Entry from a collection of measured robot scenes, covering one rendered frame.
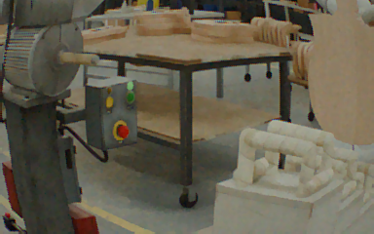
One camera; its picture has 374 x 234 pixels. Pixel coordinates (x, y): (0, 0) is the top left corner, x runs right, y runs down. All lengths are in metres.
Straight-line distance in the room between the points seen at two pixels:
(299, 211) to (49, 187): 1.27
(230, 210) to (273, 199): 0.12
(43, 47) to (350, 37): 1.01
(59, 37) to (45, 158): 0.47
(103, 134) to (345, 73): 0.98
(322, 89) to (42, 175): 1.11
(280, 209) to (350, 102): 0.40
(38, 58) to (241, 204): 0.92
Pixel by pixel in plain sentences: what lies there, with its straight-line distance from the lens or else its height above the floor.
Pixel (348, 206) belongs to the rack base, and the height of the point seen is 1.02.
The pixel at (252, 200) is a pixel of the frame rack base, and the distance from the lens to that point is 1.29.
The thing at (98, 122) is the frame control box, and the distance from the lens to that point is 2.21.
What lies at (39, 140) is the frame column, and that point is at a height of 0.95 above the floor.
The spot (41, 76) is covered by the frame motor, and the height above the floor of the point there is 1.20.
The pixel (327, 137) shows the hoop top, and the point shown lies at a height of 1.20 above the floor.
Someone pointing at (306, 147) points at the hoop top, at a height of 1.20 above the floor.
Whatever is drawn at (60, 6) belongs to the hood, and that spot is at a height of 1.44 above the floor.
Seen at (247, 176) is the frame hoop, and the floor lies 1.12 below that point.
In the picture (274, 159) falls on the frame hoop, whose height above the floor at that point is 1.14.
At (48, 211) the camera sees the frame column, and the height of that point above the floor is 0.66.
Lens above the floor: 1.53
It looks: 13 degrees down
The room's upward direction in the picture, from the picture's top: straight up
